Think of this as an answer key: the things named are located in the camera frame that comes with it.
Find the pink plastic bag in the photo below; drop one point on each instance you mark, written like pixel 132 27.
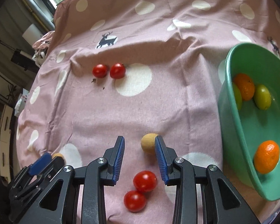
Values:
pixel 43 40

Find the small yellow round fruit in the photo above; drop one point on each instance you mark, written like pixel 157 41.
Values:
pixel 58 155
pixel 148 144

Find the pink polka dot blanket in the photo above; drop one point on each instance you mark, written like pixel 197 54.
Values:
pixel 177 109

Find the grey metal pipe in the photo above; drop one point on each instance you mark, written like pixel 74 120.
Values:
pixel 35 7

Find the white paper roll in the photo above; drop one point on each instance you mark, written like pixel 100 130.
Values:
pixel 30 33

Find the white cabinet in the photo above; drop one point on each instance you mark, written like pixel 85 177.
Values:
pixel 4 135

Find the green oval fruit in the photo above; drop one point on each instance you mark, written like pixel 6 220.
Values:
pixel 237 96
pixel 262 97

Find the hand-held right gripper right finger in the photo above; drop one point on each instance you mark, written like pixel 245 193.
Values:
pixel 160 161

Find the red cherry tomato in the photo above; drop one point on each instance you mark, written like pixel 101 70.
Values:
pixel 145 181
pixel 117 71
pixel 99 71
pixel 134 201

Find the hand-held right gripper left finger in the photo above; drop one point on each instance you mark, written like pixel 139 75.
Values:
pixel 119 161

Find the white patterned bag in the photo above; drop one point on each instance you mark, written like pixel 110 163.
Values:
pixel 39 57

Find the small orange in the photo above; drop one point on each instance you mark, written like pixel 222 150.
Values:
pixel 244 86
pixel 267 156

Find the green plastic bowl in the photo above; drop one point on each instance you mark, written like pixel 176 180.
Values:
pixel 252 126

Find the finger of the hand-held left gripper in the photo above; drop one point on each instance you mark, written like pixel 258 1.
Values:
pixel 40 163
pixel 57 164

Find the black box device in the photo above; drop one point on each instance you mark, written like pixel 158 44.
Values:
pixel 20 56

